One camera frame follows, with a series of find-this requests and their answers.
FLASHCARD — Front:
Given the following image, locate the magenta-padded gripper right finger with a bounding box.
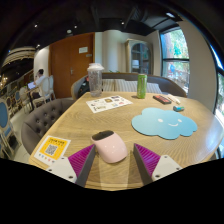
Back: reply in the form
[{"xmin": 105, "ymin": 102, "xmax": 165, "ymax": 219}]
[{"xmin": 132, "ymin": 142, "xmax": 184, "ymax": 187}]

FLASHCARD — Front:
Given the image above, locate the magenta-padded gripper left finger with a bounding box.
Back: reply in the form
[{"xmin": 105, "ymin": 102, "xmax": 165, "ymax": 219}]
[{"xmin": 45, "ymin": 143, "xmax": 97, "ymax": 188}]

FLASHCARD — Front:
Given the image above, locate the pink computer mouse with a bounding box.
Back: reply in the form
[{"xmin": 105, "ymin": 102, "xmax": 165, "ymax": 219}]
[{"xmin": 90, "ymin": 129, "xmax": 129, "ymax": 164}]

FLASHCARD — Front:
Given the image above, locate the blue cloud-shaped mouse pad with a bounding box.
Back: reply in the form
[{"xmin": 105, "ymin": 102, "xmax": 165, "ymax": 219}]
[{"xmin": 131, "ymin": 106, "xmax": 198, "ymax": 140}]

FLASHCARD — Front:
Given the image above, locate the yellow code card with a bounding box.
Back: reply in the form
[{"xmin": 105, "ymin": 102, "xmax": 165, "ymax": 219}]
[{"xmin": 33, "ymin": 134, "xmax": 72, "ymax": 167}]

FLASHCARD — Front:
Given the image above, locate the grey tufted armchair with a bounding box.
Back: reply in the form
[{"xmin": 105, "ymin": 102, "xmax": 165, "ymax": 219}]
[{"xmin": 20, "ymin": 97, "xmax": 77, "ymax": 156}]

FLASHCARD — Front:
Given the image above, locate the small teal pack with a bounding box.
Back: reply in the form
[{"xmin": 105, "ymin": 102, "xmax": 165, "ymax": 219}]
[{"xmin": 172, "ymin": 105, "xmax": 185, "ymax": 113}]

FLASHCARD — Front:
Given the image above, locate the black and red flat box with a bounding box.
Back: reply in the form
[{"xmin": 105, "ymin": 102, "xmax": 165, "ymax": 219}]
[{"xmin": 152, "ymin": 94, "xmax": 173, "ymax": 105}]

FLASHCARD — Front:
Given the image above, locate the white sticker sheet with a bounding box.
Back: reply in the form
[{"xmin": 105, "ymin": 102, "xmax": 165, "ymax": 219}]
[{"xmin": 85, "ymin": 94, "xmax": 134, "ymax": 114}]

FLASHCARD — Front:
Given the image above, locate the white tube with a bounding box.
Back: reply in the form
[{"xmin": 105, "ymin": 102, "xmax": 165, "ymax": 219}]
[{"xmin": 167, "ymin": 93, "xmax": 181, "ymax": 105}]

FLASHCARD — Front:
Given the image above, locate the striped cushion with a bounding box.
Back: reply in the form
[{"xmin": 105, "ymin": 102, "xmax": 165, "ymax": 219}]
[
  {"xmin": 114, "ymin": 79, "xmax": 138, "ymax": 93},
  {"xmin": 101, "ymin": 78, "xmax": 116, "ymax": 93},
  {"xmin": 146, "ymin": 82, "xmax": 163, "ymax": 95}
]

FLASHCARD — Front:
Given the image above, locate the black backpack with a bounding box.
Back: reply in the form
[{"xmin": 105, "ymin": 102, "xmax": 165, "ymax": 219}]
[{"xmin": 77, "ymin": 75, "xmax": 91, "ymax": 99}]

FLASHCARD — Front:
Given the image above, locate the green drink can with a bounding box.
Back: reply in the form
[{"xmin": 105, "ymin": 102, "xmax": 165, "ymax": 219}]
[{"xmin": 136, "ymin": 73, "xmax": 148, "ymax": 100}]

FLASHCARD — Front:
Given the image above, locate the grey curved sofa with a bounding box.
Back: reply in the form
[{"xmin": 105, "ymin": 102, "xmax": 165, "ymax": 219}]
[{"xmin": 70, "ymin": 72, "xmax": 188, "ymax": 101}]

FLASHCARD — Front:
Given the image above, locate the clear plastic shaker bottle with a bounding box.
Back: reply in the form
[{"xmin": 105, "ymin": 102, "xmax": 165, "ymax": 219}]
[{"xmin": 86, "ymin": 62, "xmax": 105, "ymax": 98}]

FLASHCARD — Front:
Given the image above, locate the blue-backed white chair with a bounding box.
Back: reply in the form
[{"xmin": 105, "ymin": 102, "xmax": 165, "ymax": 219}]
[{"xmin": 0, "ymin": 98, "xmax": 16, "ymax": 159}]

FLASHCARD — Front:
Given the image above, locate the person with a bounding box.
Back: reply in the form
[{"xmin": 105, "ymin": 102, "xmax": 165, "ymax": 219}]
[{"xmin": 27, "ymin": 68, "xmax": 47, "ymax": 101}]

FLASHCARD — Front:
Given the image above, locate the dark-framed window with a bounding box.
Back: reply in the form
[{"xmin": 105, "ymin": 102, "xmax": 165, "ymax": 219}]
[
  {"xmin": 159, "ymin": 28, "xmax": 190, "ymax": 94},
  {"xmin": 211, "ymin": 46, "xmax": 224, "ymax": 128}
]

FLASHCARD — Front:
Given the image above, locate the brown wooden door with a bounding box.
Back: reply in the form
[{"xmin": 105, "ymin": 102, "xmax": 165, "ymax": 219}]
[{"xmin": 49, "ymin": 32, "xmax": 95, "ymax": 100}]

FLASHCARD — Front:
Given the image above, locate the arched glass-door cabinet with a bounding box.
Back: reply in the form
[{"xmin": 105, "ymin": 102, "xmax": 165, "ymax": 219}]
[{"xmin": 125, "ymin": 38, "xmax": 154, "ymax": 76}]

